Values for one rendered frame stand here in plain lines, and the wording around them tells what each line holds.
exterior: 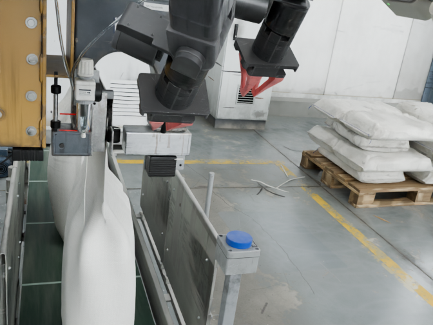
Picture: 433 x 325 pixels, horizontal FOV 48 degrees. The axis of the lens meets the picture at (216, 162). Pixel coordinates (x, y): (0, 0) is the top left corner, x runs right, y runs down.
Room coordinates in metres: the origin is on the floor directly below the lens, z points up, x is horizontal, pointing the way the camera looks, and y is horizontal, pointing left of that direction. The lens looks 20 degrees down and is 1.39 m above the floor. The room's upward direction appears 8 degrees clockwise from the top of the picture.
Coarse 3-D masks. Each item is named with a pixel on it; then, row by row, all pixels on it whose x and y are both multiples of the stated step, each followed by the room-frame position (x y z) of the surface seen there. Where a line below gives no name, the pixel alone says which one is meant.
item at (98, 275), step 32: (96, 160) 1.15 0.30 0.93; (96, 192) 1.09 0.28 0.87; (96, 224) 0.99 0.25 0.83; (128, 224) 1.04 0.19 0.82; (64, 256) 1.07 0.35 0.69; (96, 256) 0.95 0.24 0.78; (128, 256) 0.97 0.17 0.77; (64, 288) 1.04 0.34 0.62; (96, 288) 0.94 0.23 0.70; (128, 288) 0.97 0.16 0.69; (64, 320) 0.97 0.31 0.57; (96, 320) 0.93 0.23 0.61; (128, 320) 0.98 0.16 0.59
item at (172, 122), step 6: (150, 114) 0.67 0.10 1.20; (156, 114) 0.67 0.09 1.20; (162, 114) 0.67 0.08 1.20; (150, 120) 0.68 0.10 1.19; (156, 120) 0.68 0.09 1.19; (162, 120) 0.68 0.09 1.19; (168, 120) 0.68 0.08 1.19; (174, 120) 0.69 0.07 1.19; (180, 120) 0.69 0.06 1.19; (186, 120) 0.70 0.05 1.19; (192, 120) 0.70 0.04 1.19; (168, 126) 0.75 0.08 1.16; (174, 126) 0.72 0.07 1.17; (180, 126) 0.72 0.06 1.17
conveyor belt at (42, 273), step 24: (48, 192) 2.03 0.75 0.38; (48, 216) 1.81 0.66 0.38; (48, 240) 1.63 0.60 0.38; (24, 264) 1.45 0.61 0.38; (48, 264) 1.47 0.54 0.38; (24, 288) 1.32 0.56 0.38; (48, 288) 1.34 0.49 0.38; (24, 312) 1.21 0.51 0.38; (48, 312) 1.22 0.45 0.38; (144, 312) 1.28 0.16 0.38
